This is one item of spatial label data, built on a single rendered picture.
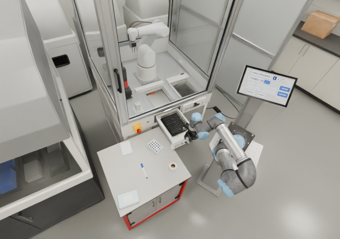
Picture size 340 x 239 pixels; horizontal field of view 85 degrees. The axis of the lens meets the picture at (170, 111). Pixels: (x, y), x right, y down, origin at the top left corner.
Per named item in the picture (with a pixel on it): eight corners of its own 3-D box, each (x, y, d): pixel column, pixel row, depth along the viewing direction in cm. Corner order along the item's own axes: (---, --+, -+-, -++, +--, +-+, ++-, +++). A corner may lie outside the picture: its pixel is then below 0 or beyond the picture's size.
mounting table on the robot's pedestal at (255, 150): (258, 151, 189) (263, 146, 180) (245, 188, 163) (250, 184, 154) (217, 130, 203) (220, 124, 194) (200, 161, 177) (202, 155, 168)
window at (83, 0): (119, 112, 151) (96, -7, 86) (118, 112, 151) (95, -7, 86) (90, 56, 197) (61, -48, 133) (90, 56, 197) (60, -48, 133)
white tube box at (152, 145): (163, 149, 169) (163, 147, 166) (156, 155, 165) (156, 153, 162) (154, 141, 174) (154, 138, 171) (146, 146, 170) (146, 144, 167)
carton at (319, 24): (330, 35, 331) (342, 18, 310) (322, 39, 317) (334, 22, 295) (307, 25, 351) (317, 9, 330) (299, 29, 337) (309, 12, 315)
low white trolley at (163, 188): (180, 202, 212) (192, 176, 155) (129, 234, 188) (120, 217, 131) (157, 160, 243) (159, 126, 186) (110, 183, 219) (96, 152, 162)
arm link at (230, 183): (233, 148, 156) (251, 192, 104) (218, 157, 160) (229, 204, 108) (224, 137, 155) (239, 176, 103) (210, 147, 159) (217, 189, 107)
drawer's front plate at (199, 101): (204, 104, 203) (206, 96, 195) (182, 113, 192) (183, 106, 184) (203, 103, 204) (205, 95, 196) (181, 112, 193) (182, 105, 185)
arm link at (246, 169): (265, 178, 98) (217, 109, 124) (247, 188, 101) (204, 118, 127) (267, 178, 108) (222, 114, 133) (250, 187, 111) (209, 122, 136)
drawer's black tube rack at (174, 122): (187, 130, 176) (188, 126, 171) (171, 137, 169) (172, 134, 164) (175, 114, 187) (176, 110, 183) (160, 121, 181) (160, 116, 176)
